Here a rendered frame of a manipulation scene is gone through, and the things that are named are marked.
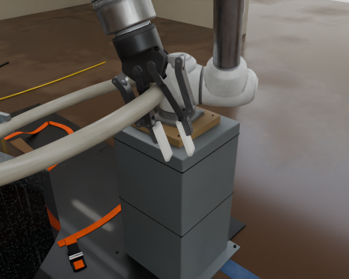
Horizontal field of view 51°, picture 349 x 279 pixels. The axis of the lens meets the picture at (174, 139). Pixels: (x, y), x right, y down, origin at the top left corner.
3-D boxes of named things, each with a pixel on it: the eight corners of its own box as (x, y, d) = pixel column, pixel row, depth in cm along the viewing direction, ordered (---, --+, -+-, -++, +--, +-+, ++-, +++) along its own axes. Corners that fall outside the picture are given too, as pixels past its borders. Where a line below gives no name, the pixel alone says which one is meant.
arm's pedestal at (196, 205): (172, 207, 233) (172, 91, 192) (240, 248, 205) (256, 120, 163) (111, 254, 201) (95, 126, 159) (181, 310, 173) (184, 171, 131)
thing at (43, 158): (-124, 204, 68) (-134, 190, 67) (62, 102, 105) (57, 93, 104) (35, 203, 40) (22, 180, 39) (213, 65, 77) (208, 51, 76)
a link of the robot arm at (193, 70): (162, 95, 165) (161, 47, 153) (203, 98, 162) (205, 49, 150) (154, 112, 151) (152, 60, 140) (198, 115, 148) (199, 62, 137)
